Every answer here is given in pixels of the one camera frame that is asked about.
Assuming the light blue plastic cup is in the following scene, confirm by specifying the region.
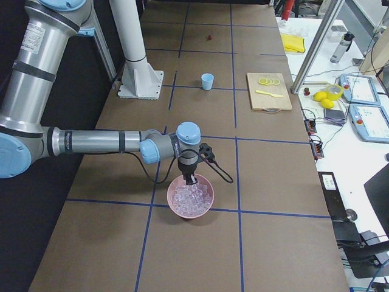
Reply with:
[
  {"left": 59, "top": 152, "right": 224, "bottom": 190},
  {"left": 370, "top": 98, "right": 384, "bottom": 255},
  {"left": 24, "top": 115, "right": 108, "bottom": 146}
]
[{"left": 201, "top": 73, "right": 215, "bottom": 91}]

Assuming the upper teach pendant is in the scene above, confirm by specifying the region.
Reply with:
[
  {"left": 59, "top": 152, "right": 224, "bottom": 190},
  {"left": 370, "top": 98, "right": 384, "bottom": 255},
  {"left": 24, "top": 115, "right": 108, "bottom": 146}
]
[{"left": 339, "top": 74, "right": 380, "bottom": 105}]

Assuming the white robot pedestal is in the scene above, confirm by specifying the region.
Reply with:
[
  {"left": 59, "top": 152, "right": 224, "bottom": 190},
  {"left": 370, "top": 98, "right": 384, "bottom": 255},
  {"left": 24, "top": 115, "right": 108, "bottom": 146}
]
[{"left": 109, "top": 0, "right": 164, "bottom": 100}]

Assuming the aluminium frame post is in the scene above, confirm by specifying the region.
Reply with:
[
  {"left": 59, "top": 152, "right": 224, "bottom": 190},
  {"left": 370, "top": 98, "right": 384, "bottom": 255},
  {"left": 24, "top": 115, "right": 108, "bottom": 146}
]
[{"left": 291, "top": 0, "right": 345, "bottom": 94}]

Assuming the bamboo cutting board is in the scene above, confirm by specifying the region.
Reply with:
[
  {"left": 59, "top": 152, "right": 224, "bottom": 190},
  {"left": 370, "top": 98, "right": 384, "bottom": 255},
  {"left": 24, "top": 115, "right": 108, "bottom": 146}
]
[{"left": 246, "top": 72, "right": 292, "bottom": 113}]

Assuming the lemon slice one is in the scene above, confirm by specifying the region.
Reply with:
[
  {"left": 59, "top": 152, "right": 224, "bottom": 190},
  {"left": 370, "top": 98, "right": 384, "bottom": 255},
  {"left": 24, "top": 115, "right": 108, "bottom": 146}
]
[{"left": 258, "top": 78, "right": 267, "bottom": 85}]

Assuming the yellow tape roll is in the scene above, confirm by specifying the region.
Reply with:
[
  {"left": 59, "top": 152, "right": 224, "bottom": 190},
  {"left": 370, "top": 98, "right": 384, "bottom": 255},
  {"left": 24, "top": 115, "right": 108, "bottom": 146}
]
[{"left": 325, "top": 84, "right": 343, "bottom": 101}]

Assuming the pink bowl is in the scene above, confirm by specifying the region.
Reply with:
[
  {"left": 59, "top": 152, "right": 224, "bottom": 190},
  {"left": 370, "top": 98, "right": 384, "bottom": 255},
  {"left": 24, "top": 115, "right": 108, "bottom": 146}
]
[{"left": 167, "top": 174, "right": 215, "bottom": 219}]

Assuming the pile of ice cubes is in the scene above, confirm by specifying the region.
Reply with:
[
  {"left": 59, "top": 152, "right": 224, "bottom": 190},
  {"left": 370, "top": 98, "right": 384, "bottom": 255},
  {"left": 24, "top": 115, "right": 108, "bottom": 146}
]
[{"left": 170, "top": 184, "right": 213, "bottom": 218}]

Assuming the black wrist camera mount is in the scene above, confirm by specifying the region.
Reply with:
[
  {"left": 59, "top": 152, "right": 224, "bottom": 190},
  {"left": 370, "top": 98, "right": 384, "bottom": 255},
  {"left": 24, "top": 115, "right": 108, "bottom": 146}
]
[{"left": 199, "top": 143, "right": 215, "bottom": 164}]

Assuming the black monitor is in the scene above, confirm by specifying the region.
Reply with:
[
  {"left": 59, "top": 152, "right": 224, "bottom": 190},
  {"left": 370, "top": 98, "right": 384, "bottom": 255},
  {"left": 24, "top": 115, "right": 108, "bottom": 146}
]
[{"left": 364, "top": 164, "right": 389, "bottom": 223}]

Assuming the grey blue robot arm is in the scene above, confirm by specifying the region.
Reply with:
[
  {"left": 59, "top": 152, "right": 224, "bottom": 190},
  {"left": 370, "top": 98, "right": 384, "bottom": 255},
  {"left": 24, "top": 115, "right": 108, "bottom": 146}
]
[{"left": 1, "top": 1, "right": 201, "bottom": 185}]

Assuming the dark notebook stack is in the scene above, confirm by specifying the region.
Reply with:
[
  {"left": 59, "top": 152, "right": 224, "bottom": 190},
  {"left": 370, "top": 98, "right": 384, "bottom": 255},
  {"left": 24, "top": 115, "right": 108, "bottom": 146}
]
[{"left": 323, "top": 108, "right": 346, "bottom": 126}]

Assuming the teach pendant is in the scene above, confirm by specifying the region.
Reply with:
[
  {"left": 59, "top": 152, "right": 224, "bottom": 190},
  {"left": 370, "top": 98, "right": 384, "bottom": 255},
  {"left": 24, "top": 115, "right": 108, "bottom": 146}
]
[
  {"left": 339, "top": 74, "right": 380, "bottom": 105},
  {"left": 349, "top": 104, "right": 388, "bottom": 144}
]

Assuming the lower teach pendant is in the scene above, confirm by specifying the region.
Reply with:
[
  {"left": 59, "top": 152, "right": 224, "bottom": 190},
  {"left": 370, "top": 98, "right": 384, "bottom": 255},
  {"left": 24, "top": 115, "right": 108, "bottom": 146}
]
[{"left": 349, "top": 104, "right": 388, "bottom": 144}]

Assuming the clear water bottle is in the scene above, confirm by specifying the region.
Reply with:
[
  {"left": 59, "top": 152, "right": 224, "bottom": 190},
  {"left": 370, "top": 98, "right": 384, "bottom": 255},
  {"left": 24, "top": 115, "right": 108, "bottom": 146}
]
[{"left": 329, "top": 32, "right": 355, "bottom": 63}]

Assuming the yellow plastic knife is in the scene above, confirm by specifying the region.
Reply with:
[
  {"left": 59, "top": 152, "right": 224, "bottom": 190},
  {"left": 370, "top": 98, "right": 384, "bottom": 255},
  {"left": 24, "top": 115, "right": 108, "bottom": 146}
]
[{"left": 255, "top": 90, "right": 284, "bottom": 98}]

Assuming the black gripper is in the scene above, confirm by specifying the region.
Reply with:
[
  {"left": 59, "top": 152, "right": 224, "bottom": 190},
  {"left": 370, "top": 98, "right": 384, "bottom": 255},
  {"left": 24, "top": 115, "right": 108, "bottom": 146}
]
[{"left": 177, "top": 159, "right": 197, "bottom": 184}]

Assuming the orange black connector board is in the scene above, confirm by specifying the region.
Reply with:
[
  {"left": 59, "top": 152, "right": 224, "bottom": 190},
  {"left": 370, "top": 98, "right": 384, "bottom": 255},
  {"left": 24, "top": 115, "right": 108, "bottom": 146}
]
[{"left": 305, "top": 119, "right": 317, "bottom": 135}]

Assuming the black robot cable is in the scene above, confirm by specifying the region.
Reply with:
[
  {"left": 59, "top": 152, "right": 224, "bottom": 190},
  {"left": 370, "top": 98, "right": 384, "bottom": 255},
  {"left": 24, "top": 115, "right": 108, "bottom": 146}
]
[{"left": 129, "top": 148, "right": 234, "bottom": 184}]

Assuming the whole yellow lemon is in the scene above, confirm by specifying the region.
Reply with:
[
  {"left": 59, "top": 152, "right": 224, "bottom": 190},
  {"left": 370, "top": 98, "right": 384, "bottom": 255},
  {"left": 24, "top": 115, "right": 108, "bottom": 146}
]
[{"left": 314, "top": 91, "right": 328, "bottom": 102}]

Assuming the yellow cloth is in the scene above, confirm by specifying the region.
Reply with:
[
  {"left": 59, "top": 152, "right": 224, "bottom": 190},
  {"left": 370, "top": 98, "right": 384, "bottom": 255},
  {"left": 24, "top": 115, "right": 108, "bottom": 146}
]
[{"left": 281, "top": 33, "right": 306, "bottom": 54}]

